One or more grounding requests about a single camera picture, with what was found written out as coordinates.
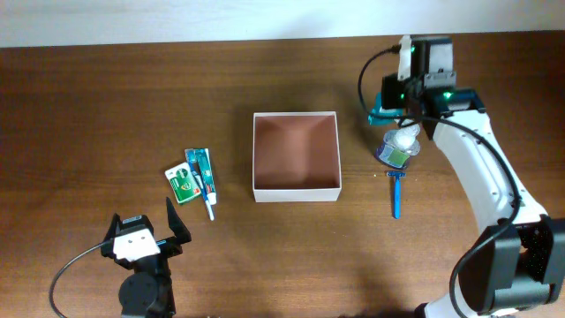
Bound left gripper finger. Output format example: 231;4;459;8
166;197;192;244
107;214;120;241

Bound blue mouthwash bottle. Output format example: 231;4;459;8
367;93;403;126

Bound clear pump sanitizer bottle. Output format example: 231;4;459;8
375;125;420;170

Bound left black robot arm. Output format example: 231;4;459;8
101;199;192;318

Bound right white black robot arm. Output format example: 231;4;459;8
381;35;564;317

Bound green Dettol soap box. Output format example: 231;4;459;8
164;163;201;204

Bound blue white toothbrush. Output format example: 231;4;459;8
185;148;215;221

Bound teal toothpaste tube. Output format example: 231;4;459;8
194;148;217;205

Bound blue disposable razor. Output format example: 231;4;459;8
387;170;405;219

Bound white open cardboard box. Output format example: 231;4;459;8
252;111;343;202

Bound right black cable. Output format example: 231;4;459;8
357;43;524;318

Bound black cable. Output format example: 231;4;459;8
48;240;114;318
357;43;524;318

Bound left black cable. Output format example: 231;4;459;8
48;240;114;318

